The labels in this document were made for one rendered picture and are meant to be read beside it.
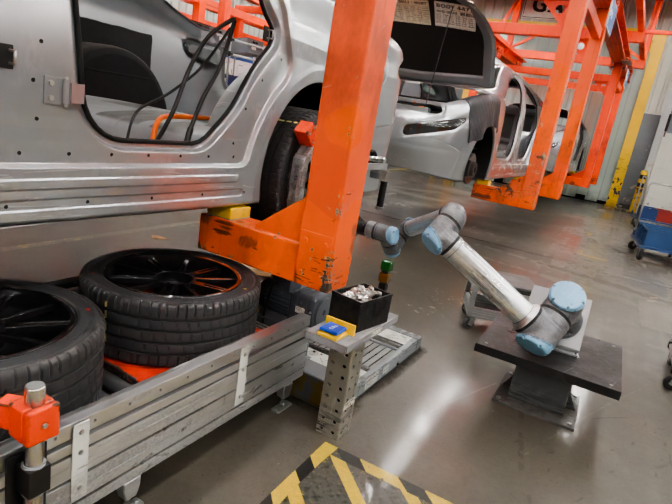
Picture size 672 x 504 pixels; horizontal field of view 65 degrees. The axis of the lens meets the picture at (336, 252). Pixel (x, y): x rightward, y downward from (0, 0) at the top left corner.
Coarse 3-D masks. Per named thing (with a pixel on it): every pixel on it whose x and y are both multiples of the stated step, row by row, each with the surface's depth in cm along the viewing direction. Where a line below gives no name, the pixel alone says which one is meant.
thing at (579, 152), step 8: (512, 104) 1197; (528, 104) 1187; (560, 112) 1226; (568, 112) 1127; (560, 128) 1020; (584, 128) 1240; (560, 136) 1007; (584, 136) 1259; (552, 144) 1002; (560, 144) 1009; (576, 144) 1173; (584, 144) 1284; (552, 152) 1005; (576, 152) 1262; (584, 152) 1333; (552, 160) 1011; (576, 160) 1252; (552, 168) 1020; (568, 168) 1152; (576, 168) 1275
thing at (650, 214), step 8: (640, 184) 1024; (640, 200) 982; (640, 208) 1000; (648, 208) 982; (656, 208) 1005; (632, 216) 999; (640, 216) 990; (648, 216) 985; (656, 216) 983; (664, 216) 974; (664, 224) 971
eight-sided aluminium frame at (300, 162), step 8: (304, 152) 241; (312, 152) 239; (296, 160) 236; (304, 160) 235; (296, 168) 239; (304, 168) 237; (296, 176) 241; (304, 176) 238; (296, 184) 242; (304, 184) 240; (288, 192) 241; (296, 192) 239; (288, 200) 242; (296, 200) 240
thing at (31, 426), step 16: (0, 400) 110; (16, 400) 109; (48, 400) 111; (0, 416) 109; (16, 416) 107; (32, 416) 106; (48, 416) 109; (16, 432) 108; (32, 432) 107; (48, 432) 110
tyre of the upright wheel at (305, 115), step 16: (288, 112) 251; (304, 112) 250; (288, 128) 240; (272, 144) 239; (288, 144) 237; (272, 160) 238; (288, 160) 239; (272, 176) 237; (272, 192) 239; (256, 208) 250; (272, 208) 243
